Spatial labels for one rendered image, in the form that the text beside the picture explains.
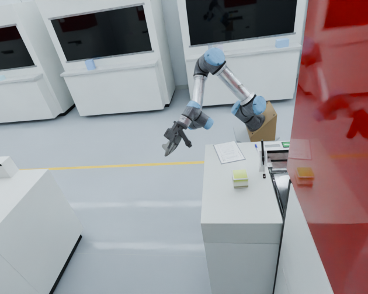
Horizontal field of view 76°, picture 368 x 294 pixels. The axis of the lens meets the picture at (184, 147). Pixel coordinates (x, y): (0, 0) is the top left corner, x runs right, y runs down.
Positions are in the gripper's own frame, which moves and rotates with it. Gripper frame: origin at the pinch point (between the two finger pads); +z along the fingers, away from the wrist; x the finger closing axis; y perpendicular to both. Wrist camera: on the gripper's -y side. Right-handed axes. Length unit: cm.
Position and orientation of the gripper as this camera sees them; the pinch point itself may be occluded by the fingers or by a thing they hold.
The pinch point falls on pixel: (167, 154)
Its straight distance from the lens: 137.3
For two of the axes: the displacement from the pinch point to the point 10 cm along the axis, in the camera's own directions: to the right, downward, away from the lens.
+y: -7.9, -4.4, 4.2
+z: -5.2, 8.5, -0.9
